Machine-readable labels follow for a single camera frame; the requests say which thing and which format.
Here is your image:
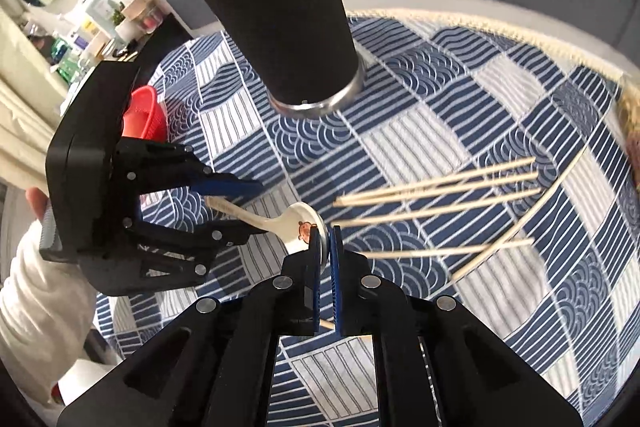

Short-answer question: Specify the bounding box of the dark side shelf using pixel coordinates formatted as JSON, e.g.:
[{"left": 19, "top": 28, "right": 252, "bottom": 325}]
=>
[{"left": 108, "top": 14, "right": 191, "bottom": 77}]

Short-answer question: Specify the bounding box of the black cylindrical utensil holder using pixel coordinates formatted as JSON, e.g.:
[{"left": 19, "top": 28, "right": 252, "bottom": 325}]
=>
[{"left": 204, "top": 0, "right": 366, "bottom": 119}]

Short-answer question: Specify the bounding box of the white ceramic spoon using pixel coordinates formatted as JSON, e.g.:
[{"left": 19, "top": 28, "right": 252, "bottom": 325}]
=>
[{"left": 205, "top": 196, "right": 329, "bottom": 268}]

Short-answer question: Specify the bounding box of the blue patterned tablecloth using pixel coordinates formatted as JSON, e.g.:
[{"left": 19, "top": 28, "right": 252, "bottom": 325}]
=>
[{"left": 92, "top": 8, "right": 640, "bottom": 427}]

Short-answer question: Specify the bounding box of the wooden chopstick diagonal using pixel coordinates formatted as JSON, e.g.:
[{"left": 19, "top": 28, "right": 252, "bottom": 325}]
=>
[{"left": 451, "top": 144, "right": 589, "bottom": 282}]

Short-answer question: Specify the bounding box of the wooden chopstick top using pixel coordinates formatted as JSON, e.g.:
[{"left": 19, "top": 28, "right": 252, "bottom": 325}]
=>
[{"left": 337, "top": 157, "right": 538, "bottom": 198}]

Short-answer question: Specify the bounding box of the white sleeve forearm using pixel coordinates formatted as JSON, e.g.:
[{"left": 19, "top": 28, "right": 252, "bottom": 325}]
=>
[{"left": 1, "top": 221, "right": 96, "bottom": 409}]

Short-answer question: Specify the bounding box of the cream curtain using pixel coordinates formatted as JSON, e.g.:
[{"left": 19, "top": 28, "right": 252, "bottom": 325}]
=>
[{"left": 0, "top": 13, "right": 67, "bottom": 192}]

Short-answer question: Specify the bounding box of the red plastic bowl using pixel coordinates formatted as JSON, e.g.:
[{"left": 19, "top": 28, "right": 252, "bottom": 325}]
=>
[{"left": 122, "top": 86, "right": 167, "bottom": 143}]

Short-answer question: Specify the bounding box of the clear plastic snack box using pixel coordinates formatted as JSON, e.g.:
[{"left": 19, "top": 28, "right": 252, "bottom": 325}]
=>
[{"left": 617, "top": 75, "right": 640, "bottom": 191}]

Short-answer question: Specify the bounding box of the person left hand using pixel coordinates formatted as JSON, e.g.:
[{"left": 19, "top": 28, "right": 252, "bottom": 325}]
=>
[{"left": 25, "top": 187, "right": 49, "bottom": 221}]

